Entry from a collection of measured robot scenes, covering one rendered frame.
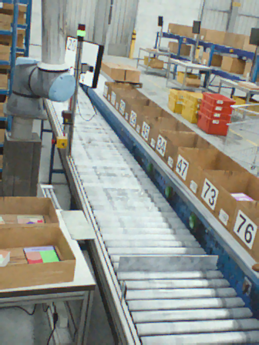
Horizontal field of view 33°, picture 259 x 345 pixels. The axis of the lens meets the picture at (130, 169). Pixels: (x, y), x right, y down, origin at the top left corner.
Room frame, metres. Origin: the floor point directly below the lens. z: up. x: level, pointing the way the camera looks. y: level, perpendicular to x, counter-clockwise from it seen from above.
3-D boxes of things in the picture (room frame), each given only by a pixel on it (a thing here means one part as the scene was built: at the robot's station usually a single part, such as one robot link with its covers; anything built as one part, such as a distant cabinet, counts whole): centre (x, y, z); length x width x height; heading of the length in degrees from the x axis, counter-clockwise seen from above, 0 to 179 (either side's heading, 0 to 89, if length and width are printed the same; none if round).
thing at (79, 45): (3.01, 0.47, 1.11); 0.12 x 0.05 x 0.88; 17
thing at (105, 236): (1.96, -0.15, 0.73); 0.52 x 0.05 x 0.05; 107
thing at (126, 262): (1.68, -0.23, 0.77); 0.46 x 0.01 x 0.09; 107
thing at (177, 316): (1.40, -0.32, 0.73); 0.52 x 0.05 x 0.05; 107
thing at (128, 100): (3.95, 0.00, 0.97); 0.39 x 0.29 x 0.17; 17
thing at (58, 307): (1.80, 0.27, 0.41); 0.45 x 0.06 x 0.08; 23
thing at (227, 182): (2.09, -0.58, 0.97); 0.39 x 0.29 x 0.17; 17
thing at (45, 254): (1.56, 0.30, 0.76); 0.19 x 0.14 x 0.02; 26
